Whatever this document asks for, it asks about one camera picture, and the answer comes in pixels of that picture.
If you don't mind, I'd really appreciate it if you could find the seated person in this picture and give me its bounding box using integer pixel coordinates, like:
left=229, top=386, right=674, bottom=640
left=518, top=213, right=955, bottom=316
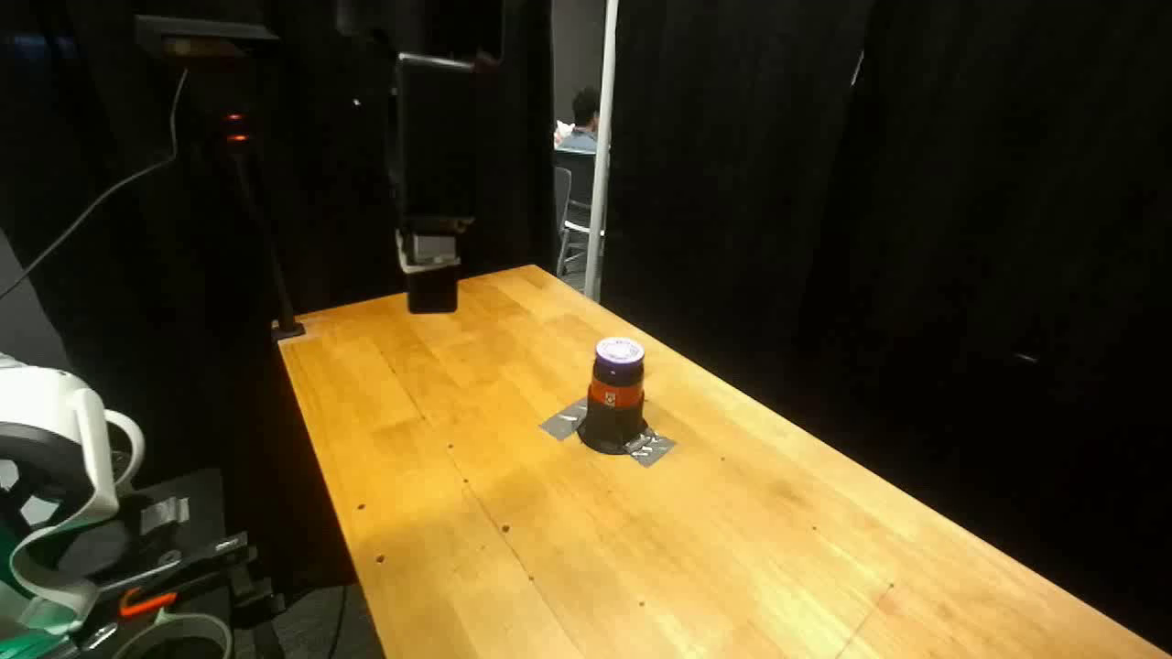
left=552, top=83, right=603, bottom=157

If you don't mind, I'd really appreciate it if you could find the grey chair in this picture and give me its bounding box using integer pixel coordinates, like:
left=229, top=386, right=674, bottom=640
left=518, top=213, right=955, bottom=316
left=552, top=150, right=602, bottom=278

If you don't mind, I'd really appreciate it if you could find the grey cable loop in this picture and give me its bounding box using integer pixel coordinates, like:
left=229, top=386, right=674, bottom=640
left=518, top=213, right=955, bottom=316
left=106, top=609, right=239, bottom=659

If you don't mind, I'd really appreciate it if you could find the white cable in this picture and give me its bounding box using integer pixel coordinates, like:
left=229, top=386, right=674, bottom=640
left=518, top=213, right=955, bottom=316
left=0, top=65, right=194, bottom=303

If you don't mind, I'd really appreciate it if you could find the dark jar with purple lid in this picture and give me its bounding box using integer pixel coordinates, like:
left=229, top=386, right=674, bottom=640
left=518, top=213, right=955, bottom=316
left=576, top=334, right=653, bottom=457

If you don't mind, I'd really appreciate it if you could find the orange clamp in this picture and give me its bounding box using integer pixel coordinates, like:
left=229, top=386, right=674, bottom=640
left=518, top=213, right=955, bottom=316
left=115, top=585, right=182, bottom=621

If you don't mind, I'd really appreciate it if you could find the white vertical pole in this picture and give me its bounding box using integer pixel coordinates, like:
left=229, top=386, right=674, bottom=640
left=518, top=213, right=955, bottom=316
left=581, top=0, right=622, bottom=303

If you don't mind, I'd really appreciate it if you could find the black tripod light stand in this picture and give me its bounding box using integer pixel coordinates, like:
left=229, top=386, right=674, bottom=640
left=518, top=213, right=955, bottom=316
left=133, top=9, right=312, bottom=345

